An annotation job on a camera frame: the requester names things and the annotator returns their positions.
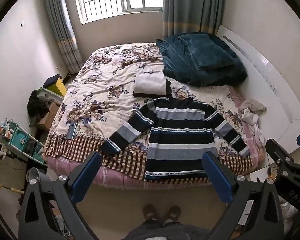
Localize teal storage rack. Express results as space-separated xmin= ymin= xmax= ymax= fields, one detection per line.
xmin=0 ymin=119 xmax=48 ymax=165

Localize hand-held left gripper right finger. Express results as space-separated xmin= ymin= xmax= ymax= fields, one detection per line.
xmin=201 ymin=151 xmax=285 ymax=240

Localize floral blanket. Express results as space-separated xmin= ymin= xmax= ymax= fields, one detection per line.
xmin=44 ymin=42 xmax=254 ymax=180

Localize grey phone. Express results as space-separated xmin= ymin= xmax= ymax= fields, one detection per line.
xmin=66 ymin=124 xmax=78 ymax=140

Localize yellow box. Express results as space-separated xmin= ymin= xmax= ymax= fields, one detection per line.
xmin=47 ymin=77 xmax=67 ymax=97

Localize white crumpled garment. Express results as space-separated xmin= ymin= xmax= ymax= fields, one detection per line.
xmin=241 ymin=110 xmax=265 ymax=145

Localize dark cap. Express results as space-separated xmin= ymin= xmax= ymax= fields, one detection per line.
xmin=43 ymin=74 xmax=62 ymax=88

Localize brown right slipper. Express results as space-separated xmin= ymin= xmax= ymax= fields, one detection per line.
xmin=166 ymin=205 xmax=181 ymax=222

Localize striped knit sweater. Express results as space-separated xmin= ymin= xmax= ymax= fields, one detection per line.
xmin=100 ymin=96 xmax=251 ymax=180

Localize yellow broom handle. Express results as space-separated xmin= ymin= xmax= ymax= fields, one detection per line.
xmin=0 ymin=178 xmax=25 ymax=195

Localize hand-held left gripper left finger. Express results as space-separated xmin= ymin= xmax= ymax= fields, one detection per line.
xmin=18 ymin=151 xmax=102 ymax=240

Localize teal plush blanket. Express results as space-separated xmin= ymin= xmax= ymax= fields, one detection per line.
xmin=155 ymin=32 xmax=248 ymax=87

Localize grey striped curtain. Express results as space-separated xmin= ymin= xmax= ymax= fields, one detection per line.
xmin=42 ymin=0 xmax=83 ymax=74
xmin=162 ymin=0 xmax=227 ymax=39

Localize person's grey pants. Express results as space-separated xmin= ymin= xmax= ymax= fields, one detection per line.
xmin=124 ymin=219 xmax=212 ymax=240

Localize cardboard box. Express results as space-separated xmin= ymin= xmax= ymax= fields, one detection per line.
xmin=37 ymin=102 xmax=60 ymax=130

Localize white headboard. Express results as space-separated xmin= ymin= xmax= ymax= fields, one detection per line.
xmin=216 ymin=25 xmax=300 ymax=153

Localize folded white garment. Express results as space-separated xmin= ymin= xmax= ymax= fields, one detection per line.
xmin=132 ymin=72 xmax=172 ymax=98

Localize beige crumpled garment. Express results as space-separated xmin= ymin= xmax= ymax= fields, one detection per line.
xmin=239 ymin=99 xmax=267 ymax=114

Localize grey cup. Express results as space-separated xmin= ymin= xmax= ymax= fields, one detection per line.
xmin=26 ymin=167 xmax=52 ymax=184

